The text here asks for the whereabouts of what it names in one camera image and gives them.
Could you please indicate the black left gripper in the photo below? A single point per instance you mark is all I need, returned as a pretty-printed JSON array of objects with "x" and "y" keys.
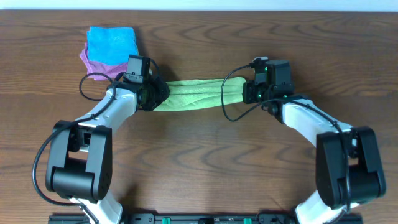
[{"x": 158, "y": 93}]

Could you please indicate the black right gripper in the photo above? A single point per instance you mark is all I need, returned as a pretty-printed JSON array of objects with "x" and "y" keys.
[{"x": 249, "y": 97}]

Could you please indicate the green microfiber cloth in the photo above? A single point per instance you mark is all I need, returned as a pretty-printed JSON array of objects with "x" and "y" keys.
[{"x": 201, "y": 94}]

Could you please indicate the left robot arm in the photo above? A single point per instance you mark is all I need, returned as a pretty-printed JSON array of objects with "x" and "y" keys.
[{"x": 80, "y": 163}]

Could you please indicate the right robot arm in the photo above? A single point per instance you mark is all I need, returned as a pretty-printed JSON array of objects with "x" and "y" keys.
[{"x": 348, "y": 167}]

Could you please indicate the purple folded cloth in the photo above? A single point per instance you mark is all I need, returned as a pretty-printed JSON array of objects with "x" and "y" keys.
[{"x": 97, "y": 67}]

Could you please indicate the blue folded cloth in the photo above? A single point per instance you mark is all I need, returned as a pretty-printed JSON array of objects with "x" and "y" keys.
[{"x": 111, "y": 46}]

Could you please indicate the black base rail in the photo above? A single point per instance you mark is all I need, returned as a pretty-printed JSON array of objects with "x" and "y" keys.
[{"x": 149, "y": 218}]

